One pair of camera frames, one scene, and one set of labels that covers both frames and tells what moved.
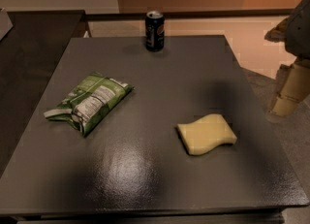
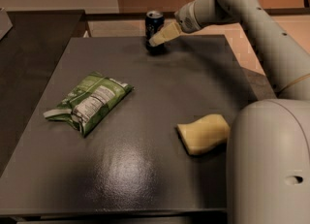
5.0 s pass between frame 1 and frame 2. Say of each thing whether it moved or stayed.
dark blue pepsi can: stayed
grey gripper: moved
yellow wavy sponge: stayed
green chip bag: stayed
